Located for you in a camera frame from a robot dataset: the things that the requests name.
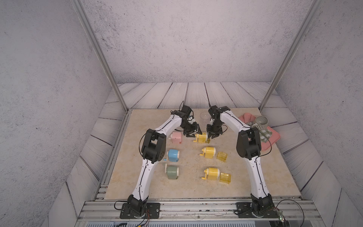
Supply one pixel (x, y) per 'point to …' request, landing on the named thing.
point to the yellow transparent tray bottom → (225, 178)
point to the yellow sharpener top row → (202, 138)
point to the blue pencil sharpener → (172, 155)
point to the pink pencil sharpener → (176, 137)
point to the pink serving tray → (248, 117)
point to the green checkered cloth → (265, 135)
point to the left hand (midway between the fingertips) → (201, 134)
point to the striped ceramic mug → (261, 122)
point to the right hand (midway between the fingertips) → (210, 136)
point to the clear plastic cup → (205, 118)
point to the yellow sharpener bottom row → (211, 174)
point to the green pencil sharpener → (172, 172)
